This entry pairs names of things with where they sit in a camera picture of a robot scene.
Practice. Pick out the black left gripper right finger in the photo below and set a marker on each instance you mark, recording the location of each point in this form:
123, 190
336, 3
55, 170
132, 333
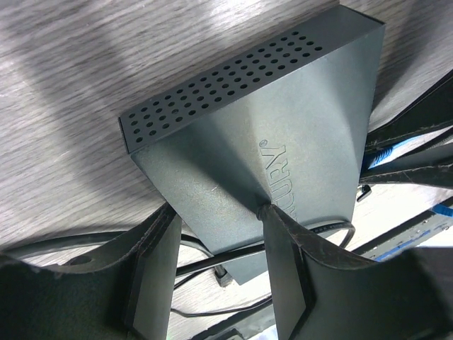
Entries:
321, 291

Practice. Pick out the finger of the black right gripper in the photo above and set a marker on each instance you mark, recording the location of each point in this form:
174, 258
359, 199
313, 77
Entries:
432, 167
429, 112

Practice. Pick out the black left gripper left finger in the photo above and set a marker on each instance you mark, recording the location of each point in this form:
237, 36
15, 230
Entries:
121, 290

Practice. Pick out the black network switch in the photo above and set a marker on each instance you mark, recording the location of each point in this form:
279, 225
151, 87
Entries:
284, 122

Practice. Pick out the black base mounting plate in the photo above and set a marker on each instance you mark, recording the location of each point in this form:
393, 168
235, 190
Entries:
244, 325

